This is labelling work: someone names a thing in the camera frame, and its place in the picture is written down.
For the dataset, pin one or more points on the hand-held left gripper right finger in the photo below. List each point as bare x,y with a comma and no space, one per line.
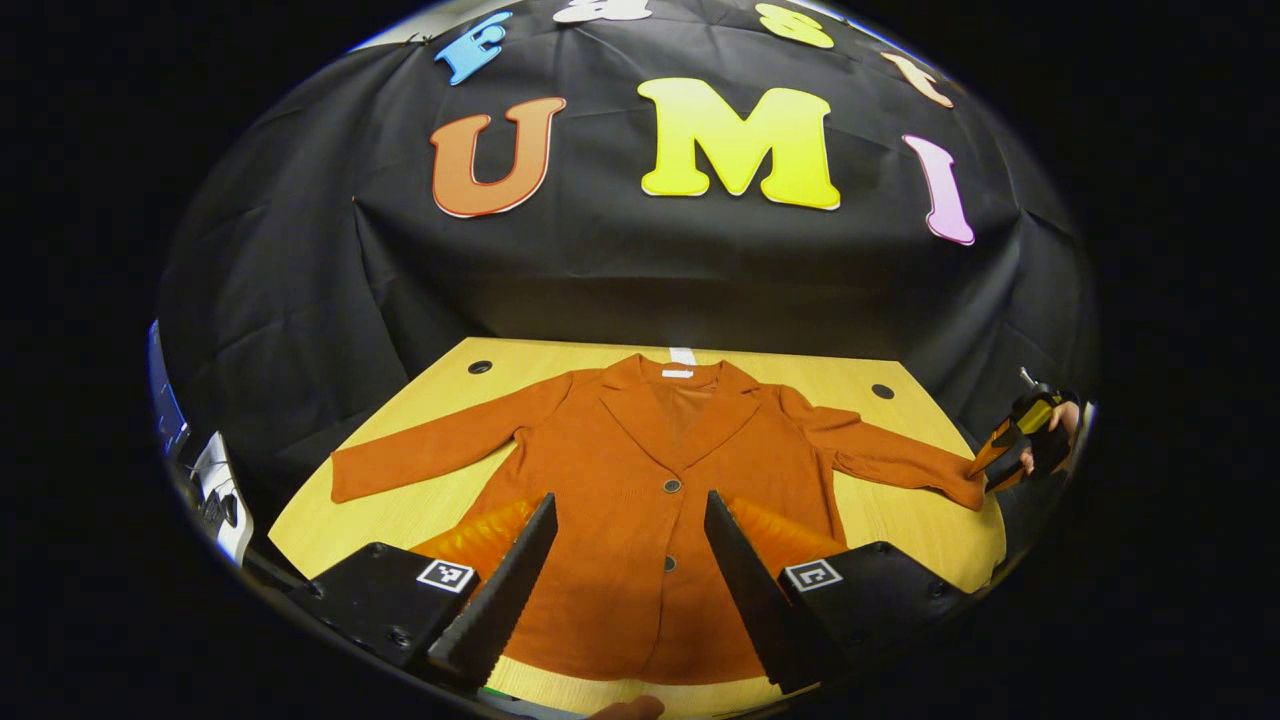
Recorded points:
755,600

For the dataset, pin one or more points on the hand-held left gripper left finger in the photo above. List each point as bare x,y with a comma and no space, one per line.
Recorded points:
505,600

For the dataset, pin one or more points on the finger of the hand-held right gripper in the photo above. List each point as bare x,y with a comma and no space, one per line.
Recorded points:
1000,445
1008,462

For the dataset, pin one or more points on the orange button jacket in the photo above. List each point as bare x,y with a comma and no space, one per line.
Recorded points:
620,440

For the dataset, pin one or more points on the white paper tag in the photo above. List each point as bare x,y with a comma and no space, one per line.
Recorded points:
682,356

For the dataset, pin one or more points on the white side desk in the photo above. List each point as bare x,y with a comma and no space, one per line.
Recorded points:
235,535

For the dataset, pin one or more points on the black backdrop cloth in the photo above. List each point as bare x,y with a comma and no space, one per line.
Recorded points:
620,270

